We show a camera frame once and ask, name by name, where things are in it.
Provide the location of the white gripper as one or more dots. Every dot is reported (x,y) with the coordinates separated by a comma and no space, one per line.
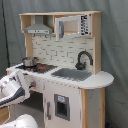
(13,89)

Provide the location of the white dishwasher cabinet door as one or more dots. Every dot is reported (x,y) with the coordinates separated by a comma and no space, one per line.
(62,106)

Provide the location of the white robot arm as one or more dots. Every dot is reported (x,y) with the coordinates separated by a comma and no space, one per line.
(23,121)

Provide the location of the wooden toy kitchen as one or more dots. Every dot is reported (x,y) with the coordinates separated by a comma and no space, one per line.
(63,54)

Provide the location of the red right stove knob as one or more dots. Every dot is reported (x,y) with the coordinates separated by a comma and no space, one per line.
(33,84)

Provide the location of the small metal pot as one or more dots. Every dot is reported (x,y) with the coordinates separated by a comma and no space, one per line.
(30,61)

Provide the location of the black toy stovetop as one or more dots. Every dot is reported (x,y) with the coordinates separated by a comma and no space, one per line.
(39,68)

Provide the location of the grey toy sink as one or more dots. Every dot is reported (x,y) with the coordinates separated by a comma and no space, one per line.
(72,74)

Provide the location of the grey range hood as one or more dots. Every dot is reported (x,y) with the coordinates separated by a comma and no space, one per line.
(38,27)

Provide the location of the black toy faucet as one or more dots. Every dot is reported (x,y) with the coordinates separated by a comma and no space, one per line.
(81,64)

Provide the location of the white microwave door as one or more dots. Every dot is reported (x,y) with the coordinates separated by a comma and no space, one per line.
(73,26)

